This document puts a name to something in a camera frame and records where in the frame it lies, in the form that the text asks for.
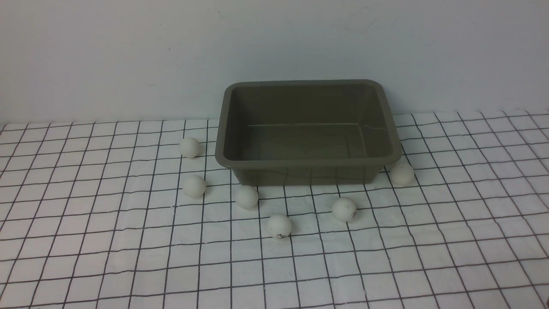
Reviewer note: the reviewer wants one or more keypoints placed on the white printed ping-pong ball front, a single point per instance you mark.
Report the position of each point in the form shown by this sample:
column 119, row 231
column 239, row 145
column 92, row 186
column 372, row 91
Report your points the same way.
column 279, row 226

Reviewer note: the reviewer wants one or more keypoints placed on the white printed ping-pong ball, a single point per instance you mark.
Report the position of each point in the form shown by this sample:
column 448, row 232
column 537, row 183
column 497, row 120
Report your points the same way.
column 344, row 209
column 279, row 226

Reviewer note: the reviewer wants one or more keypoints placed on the olive green plastic bin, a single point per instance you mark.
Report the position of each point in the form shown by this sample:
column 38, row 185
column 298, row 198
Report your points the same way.
column 309, row 132

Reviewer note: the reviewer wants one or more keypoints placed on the white checkered tablecloth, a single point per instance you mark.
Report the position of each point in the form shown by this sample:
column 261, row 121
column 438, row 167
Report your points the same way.
column 93, row 216

